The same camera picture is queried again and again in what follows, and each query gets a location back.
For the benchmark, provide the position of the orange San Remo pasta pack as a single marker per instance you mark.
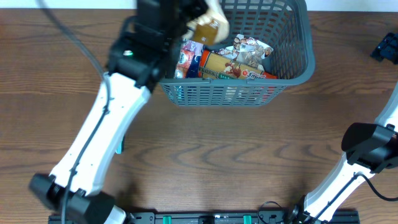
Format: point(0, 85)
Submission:
point(215, 66)

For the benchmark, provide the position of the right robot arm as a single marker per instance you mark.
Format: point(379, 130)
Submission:
point(368, 149)

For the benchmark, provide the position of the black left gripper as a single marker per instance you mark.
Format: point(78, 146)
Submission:
point(202, 6)

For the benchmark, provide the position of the teal snack bar wrapper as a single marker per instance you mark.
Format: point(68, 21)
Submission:
point(120, 147)

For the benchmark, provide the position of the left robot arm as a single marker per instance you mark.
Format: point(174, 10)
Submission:
point(146, 49)

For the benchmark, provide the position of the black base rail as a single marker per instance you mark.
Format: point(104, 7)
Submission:
point(264, 216)

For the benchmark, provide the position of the white brown snack bag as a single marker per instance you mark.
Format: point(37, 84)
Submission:
point(247, 50)

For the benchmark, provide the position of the Kleenex tissue multipack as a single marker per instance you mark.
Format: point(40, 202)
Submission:
point(189, 60)

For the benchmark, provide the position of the beige snack bag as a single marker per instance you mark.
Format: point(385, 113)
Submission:
point(210, 28)

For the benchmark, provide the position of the grey plastic basket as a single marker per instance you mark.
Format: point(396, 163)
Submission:
point(282, 24)

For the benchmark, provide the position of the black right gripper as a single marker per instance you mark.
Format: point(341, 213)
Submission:
point(385, 47)

